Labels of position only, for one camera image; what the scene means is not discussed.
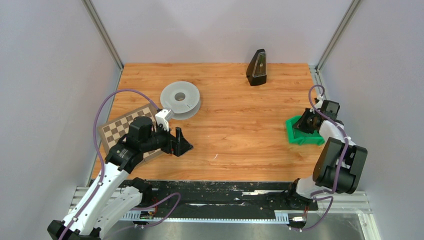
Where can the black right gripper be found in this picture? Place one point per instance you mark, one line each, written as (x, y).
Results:
(300, 124)

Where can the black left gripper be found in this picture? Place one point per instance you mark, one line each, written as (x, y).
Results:
(178, 145)

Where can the white plastic cable spool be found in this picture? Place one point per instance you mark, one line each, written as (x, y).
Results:
(183, 98)

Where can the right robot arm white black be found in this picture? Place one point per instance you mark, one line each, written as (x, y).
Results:
(341, 162)

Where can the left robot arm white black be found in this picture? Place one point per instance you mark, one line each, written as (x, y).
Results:
(95, 214)

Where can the green plastic bin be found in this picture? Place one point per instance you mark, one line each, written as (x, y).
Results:
(298, 137)

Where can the black metronome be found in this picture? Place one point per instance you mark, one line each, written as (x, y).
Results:
(256, 72)

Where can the wooden chessboard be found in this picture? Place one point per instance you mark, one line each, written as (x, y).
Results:
(111, 131)

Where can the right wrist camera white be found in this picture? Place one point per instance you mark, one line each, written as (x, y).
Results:
(319, 100)

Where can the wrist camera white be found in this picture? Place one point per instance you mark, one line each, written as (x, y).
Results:
(319, 100)
(163, 117)

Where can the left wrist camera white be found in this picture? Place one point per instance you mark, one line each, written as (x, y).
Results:
(163, 117)

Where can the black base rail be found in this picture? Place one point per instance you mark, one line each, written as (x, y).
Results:
(217, 201)

